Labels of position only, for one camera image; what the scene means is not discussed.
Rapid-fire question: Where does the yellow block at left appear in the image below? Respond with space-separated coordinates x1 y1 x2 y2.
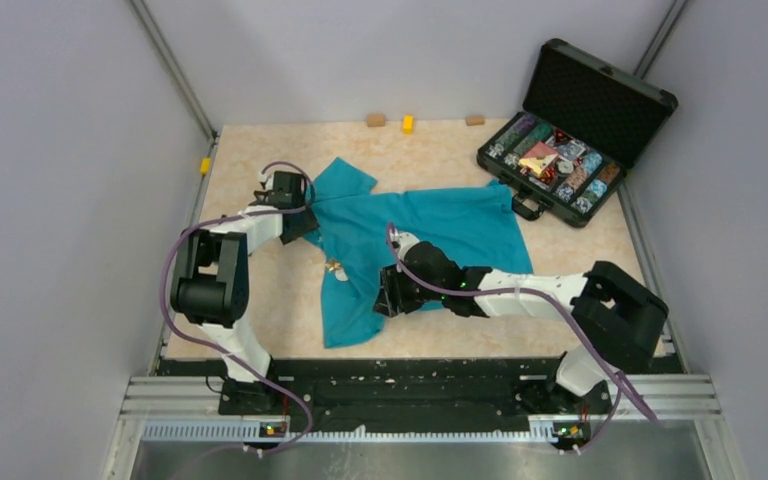
199 157 211 176

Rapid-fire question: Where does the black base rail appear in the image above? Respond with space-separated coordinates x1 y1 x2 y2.
218 357 683 435

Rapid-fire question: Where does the yellow block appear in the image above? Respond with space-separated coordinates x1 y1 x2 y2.
401 115 415 135
199 157 211 176

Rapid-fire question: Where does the purple cable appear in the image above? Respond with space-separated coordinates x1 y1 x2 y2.
158 160 316 458
385 221 660 455

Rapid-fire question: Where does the right tan wooden block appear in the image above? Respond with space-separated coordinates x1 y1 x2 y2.
465 115 485 126

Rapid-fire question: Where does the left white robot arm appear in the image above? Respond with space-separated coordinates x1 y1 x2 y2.
159 161 319 414

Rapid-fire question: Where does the yellow block at back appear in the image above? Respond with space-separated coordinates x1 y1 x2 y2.
401 115 415 135

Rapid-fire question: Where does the teal t-shirt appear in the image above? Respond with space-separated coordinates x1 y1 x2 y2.
305 158 534 348

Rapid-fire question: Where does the tan wooden block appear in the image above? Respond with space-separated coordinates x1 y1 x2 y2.
465 115 485 126
365 113 387 128

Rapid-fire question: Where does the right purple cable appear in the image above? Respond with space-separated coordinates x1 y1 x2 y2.
385 221 660 455

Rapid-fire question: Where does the left tan wooden block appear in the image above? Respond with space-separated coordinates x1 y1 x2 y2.
365 113 387 128

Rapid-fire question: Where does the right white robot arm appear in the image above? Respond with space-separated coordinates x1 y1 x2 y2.
374 225 669 412

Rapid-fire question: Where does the black carrying case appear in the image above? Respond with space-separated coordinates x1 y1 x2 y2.
476 38 679 228

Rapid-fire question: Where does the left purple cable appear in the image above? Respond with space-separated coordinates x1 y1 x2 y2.
158 160 316 458

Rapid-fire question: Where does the pink card in case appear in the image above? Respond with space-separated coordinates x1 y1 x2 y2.
519 142 559 177

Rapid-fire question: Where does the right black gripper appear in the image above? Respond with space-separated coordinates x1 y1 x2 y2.
373 262 445 318

